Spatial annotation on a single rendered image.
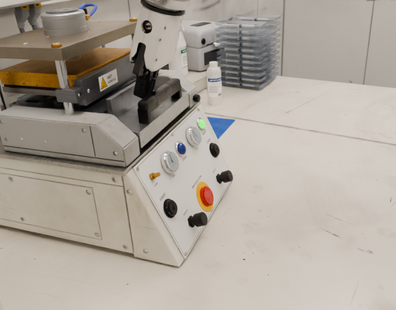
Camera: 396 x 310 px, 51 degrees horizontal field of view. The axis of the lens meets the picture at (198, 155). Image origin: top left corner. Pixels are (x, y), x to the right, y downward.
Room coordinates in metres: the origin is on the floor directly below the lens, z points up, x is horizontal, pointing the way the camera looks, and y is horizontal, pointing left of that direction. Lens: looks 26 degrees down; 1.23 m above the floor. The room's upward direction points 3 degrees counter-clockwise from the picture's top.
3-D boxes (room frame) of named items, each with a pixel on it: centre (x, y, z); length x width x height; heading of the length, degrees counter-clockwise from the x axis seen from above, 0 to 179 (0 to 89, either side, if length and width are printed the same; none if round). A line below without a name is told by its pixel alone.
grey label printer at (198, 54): (1.77, -0.01, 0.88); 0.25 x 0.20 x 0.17; 51
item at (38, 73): (0.82, 0.23, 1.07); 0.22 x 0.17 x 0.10; 158
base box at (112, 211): (0.82, 0.22, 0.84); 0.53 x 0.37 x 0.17; 68
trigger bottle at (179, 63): (1.61, 0.06, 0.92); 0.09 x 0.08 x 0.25; 82
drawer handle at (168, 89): (0.74, 0.06, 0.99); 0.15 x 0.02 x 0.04; 158
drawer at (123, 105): (0.79, 0.19, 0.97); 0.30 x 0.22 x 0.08; 68
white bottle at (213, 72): (1.39, -0.07, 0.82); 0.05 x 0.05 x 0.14
